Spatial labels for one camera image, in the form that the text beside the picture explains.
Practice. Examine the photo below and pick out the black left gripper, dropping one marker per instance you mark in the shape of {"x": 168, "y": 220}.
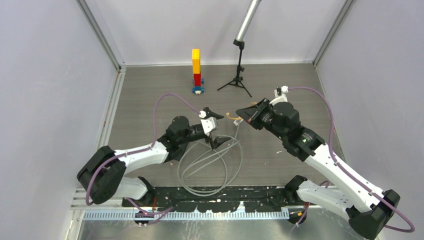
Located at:
{"x": 217, "y": 141}

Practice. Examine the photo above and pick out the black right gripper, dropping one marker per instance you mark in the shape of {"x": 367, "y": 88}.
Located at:
{"x": 247, "y": 113}

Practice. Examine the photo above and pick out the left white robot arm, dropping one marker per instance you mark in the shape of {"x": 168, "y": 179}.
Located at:
{"x": 104, "y": 175}

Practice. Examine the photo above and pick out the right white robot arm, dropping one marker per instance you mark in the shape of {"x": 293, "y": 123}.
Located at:
{"x": 364, "y": 205}

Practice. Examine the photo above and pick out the colourful toy block tower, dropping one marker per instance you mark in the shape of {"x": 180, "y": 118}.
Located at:
{"x": 196, "y": 70}

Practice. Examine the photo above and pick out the black tripod with silver pole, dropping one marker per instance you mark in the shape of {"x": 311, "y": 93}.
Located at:
{"x": 238, "y": 41}

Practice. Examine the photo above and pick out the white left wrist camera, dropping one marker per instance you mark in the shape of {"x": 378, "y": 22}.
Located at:
{"x": 209, "y": 124}

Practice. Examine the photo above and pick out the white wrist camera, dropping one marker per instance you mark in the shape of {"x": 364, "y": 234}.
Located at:
{"x": 209, "y": 124}
{"x": 280, "y": 94}

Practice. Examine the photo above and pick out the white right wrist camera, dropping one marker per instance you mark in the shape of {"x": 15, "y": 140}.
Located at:
{"x": 280, "y": 94}

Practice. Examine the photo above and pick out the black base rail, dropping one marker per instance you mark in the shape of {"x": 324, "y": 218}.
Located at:
{"x": 255, "y": 200}

